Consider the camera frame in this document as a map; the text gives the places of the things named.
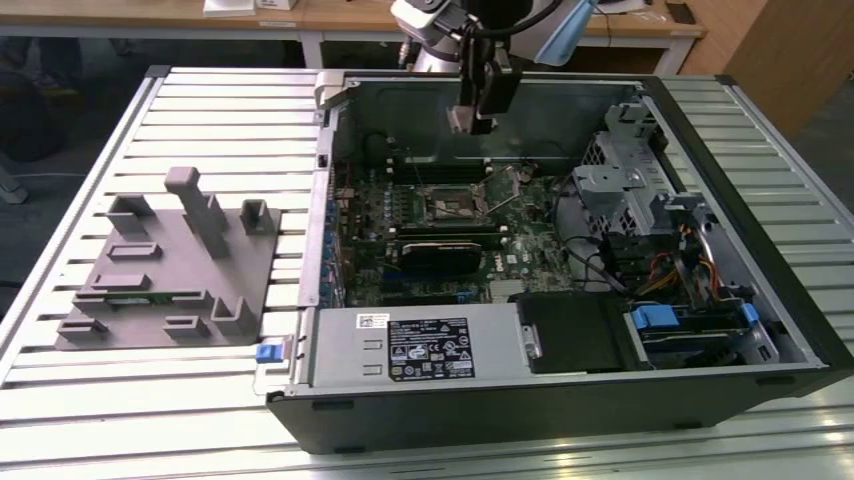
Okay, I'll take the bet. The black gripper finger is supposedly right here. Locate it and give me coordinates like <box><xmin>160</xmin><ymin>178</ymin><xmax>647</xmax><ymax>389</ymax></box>
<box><xmin>459</xmin><ymin>63</ymin><xmax>524</xmax><ymax>135</ymax></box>

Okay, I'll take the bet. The silver CPU chip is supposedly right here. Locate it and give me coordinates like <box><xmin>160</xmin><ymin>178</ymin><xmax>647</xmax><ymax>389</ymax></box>
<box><xmin>446</xmin><ymin>103</ymin><xmax>483</xmax><ymax>135</ymax></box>

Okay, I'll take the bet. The metal socket cover frame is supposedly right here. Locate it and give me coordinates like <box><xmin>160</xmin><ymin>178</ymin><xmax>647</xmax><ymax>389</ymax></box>
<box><xmin>476</xmin><ymin>163</ymin><xmax>536</xmax><ymax>211</ymax></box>

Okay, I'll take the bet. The CPU socket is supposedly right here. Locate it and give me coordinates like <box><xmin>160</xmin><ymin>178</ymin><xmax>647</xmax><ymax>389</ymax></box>
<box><xmin>412</xmin><ymin>183</ymin><xmax>495</xmax><ymax>226</ymax></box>

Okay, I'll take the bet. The perforated metal drive cage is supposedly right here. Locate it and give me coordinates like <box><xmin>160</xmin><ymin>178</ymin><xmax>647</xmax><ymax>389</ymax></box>
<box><xmin>579</xmin><ymin>94</ymin><xmax>675</xmax><ymax>236</ymax></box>

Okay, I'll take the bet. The green motherboard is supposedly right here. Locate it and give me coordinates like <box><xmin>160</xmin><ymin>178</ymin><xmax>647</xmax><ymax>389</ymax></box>
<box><xmin>329</xmin><ymin>159</ymin><xmax>582</xmax><ymax>309</ymax></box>

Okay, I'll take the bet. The small graphics card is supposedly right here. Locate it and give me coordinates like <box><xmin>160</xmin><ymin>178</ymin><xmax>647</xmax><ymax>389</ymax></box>
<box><xmin>399</xmin><ymin>241</ymin><xmax>483</xmax><ymax>276</ymax></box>

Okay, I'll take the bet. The silver chipset heatsink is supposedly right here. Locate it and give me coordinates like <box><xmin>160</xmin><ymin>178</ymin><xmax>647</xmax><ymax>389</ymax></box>
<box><xmin>490</xmin><ymin>279</ymin><xmax>528</xmax><ymax>301</ymax></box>

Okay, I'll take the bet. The wooden cabinet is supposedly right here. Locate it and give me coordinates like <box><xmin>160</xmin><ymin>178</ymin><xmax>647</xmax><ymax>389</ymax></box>
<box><xmin>679</xmin><ymin>0</ymin><xmax>854</xmax><ymax>136</ymax></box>

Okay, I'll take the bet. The black plastic drive cover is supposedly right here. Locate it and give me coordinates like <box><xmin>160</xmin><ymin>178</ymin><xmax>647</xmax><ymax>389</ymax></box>
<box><xmin>516</xmin><ymin>292</ymin><xmax>652</xmax><ymax>376</ymax></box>

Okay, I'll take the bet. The hard disk in blue carrier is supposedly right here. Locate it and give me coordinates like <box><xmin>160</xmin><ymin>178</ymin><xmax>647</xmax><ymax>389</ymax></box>
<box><xmin>624</xmin><ymin>301</ymin><xmax>747</xmax><ymax>347</ymax></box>

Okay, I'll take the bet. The silver power supply unit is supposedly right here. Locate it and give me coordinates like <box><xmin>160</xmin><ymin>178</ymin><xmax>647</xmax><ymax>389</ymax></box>
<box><xmin>309</xmin><ymin>304</ymin><xmax>535</xmax><ymax>389</ymax></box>

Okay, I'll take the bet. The grey parts rack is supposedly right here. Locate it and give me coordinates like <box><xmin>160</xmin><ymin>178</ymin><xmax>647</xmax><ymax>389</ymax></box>
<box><xmin>53</xmin><ymin>166</ymin><xmax>285</xmax><ymax>351</ymax></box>

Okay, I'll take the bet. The seated person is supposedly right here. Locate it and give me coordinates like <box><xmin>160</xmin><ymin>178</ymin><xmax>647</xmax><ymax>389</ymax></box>
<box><xmin>0</xmin><ymin>37</ymin><xmax>88</xmax><ymax>161</ymax></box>

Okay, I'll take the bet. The black PC case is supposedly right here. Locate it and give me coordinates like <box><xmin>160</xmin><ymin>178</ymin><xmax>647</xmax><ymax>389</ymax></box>
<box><xmin>264</xmin><ymin>69</ymin><xmax>854</xmax><ymax>456</ymax></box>

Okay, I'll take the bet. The green RAM stick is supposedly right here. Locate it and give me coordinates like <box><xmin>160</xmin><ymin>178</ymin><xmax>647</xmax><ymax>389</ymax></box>
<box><xmin>105</xmin><ymin>292</ymin><xmax>176</xmax><ymax>305</ymax></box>

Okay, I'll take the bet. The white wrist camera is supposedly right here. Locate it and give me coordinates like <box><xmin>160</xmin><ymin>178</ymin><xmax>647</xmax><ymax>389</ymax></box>
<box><xmin>390</xmin><ymin>0</ymin><xmax>470</xmax><ymax>45</ymax></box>

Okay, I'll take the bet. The grey plastic bracket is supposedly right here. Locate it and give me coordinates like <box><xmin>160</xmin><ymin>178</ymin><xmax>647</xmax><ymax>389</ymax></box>
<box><xmin>656</xmin><ymin>192</ymin><xmax>710</xmax><ymax>236</ymax></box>

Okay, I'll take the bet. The yellow wire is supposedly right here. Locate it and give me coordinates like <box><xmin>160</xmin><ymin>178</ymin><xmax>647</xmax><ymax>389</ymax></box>
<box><xmin>636</xmin><ymin>272</ymin><xmax>676</xmax><ymax>297</ymax></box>

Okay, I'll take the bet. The orange wire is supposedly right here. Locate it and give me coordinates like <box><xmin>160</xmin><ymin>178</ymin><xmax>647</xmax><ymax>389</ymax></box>
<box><xmin>706</xmin><ymin>249</ymin><xmax>728</xmax><ymax>304</ymax></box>

